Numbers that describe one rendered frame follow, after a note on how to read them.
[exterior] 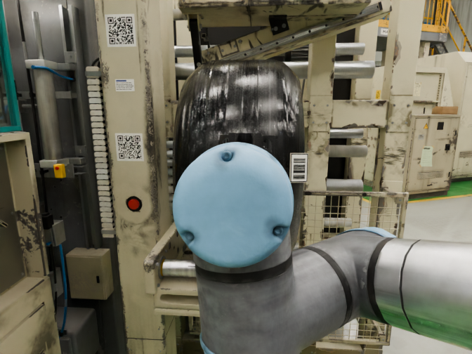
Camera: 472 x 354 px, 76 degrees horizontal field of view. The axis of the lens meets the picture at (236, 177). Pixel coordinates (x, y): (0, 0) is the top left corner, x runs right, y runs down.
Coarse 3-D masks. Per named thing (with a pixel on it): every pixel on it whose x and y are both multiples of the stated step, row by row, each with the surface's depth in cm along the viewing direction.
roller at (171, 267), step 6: (162, 264) 81; (168, 264) 81; (174, 264) 81; (180, 264) 81; (186, 264) 80; (192, 264) 80; (162, 270) 80; (168, 270) 80; (174, 270) 80; (180, 270) 80; (186, 270) 80; (192, 270) 80; (168, 276) 82; (174, 276) 81; (180, 276) 81; (186, 276) 81; (192, 276) 80
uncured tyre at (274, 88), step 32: (224, 64) 73; (256, 64) 72; (192, 96) 65; (224, 96) 64; (256, 96) 64; (288, 96) 64; (192, 128) 63; (224, 128) 62; (256, 128) 61; (288, 128) 61; (192, 160) 62; (288, 160) 61
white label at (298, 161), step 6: (294, 156) 61; (300, 156) 61; (306, 156) 62; (294, 162) 61; (300, 162) 61; (306, 162) 62; (294, 168) 61; (300, 168) 62; (306, 168) 62; (294, 174) 61; (300, 174) 62; (306, 174) 62; (294, 180) 61; (300, 180) 62; (306, 180) 62
